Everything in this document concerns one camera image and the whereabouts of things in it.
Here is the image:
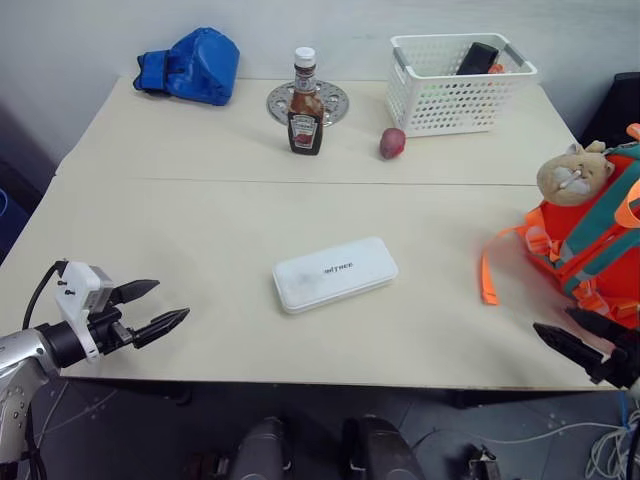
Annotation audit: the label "ketchup bottle with white cap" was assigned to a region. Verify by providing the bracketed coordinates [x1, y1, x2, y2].
[287, 46, 327, 158]

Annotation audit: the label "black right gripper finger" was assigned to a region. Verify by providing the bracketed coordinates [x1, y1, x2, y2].
[565, 306, 627, 343]
[532, 322, 615, 384]

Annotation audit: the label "orange backpack with teal straps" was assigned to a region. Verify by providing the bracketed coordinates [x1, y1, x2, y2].
[480, 122, 640, 332]

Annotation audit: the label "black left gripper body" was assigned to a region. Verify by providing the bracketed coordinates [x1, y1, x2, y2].
[87, 298, 139, 356]

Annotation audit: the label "white floor cable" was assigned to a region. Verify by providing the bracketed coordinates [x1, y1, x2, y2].
[494, 420, 640, 480]

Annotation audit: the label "reddish purple potato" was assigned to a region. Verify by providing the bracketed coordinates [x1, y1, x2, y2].
[378, 127, 408, 162]

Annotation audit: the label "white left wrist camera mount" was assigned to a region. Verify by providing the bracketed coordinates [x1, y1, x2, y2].
[53, 259, 121, 364]

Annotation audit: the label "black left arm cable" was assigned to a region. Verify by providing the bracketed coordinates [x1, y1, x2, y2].
[22, 259, 69, 331]

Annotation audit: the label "beige plush toy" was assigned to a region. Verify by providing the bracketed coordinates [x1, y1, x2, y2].
[536, 141, 616, 207]

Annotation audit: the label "blue thin cable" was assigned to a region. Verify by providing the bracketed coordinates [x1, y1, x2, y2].
[617, 389, 632, 432]

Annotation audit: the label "perforated round metal plate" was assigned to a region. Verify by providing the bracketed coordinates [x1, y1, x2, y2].
[265, 80, 353, 129]

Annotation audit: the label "white perforated plastic basket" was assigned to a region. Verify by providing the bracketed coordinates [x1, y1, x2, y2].
[384, 32, 539, 139]

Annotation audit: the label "white rectangular case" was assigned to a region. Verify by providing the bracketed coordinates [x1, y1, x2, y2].
[271, 236, 400, 316]

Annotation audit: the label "black rectangular box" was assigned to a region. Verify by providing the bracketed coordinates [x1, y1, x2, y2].
[455, 42, 500, 76]

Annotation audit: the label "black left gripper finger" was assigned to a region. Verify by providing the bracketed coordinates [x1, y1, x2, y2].
[131, 307, 192, 350]
[110, 278, 161, 307]

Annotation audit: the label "blue boxing glove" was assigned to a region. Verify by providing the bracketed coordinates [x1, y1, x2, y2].
[132, 27, 242, 108]

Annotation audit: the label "black chair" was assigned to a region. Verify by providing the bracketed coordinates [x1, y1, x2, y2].
[579, 72, 640, 147]

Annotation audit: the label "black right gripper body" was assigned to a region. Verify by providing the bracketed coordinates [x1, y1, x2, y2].
[597, 329, 640, 392]

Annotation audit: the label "dark rounded shape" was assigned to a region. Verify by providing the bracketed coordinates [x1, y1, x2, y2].
[228, 416, 294, 480]
[341, 415, 427, 480]

